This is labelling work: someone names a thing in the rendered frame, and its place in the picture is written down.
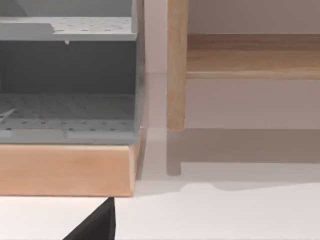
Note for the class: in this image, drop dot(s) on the pale wooden drawer front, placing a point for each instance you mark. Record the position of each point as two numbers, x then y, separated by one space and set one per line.
62 170

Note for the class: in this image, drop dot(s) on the grey pierced drawer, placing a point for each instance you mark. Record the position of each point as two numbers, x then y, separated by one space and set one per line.
67 117

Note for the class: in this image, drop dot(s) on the grey cabinet with dark inside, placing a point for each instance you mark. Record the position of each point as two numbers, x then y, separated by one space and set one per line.
75 62

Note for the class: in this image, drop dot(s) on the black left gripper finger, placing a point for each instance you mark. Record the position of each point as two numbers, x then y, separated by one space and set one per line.
100 222

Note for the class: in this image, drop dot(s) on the wooden open shelf unit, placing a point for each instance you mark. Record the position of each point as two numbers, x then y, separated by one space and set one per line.
176 75

